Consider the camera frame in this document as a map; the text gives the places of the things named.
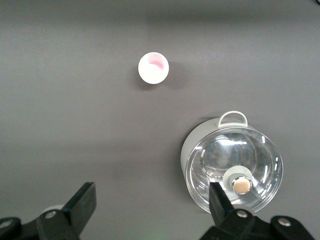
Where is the pink plastic cup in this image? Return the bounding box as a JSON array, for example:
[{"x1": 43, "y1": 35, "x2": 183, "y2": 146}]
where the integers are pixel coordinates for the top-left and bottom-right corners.
[{"x1": 137, "y1": 51, "x2": 170, "y2": 85}]

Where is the glass lid with beige knob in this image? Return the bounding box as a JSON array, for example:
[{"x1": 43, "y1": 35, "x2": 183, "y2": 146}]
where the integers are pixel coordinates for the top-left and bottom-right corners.
[{"x1": 186, "y1": 126, "x2": 285, "y2": 215}]

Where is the grey pot with loop handles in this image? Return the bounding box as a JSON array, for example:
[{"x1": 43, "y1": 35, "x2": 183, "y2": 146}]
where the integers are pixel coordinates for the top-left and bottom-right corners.
[{"x1": 180, "y1": 111, "x2": 285, "y2": 215}]

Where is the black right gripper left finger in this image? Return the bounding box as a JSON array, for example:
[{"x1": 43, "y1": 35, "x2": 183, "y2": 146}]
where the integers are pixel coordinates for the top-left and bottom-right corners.
[{"x1": 0, "y1": 181, "x2": 98, "y2": 240}]

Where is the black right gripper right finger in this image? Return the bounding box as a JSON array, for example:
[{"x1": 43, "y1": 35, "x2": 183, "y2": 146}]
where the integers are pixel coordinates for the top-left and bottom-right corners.
[{"x1": 199, "y1": 182, "x2": 316, "y2": 240}]

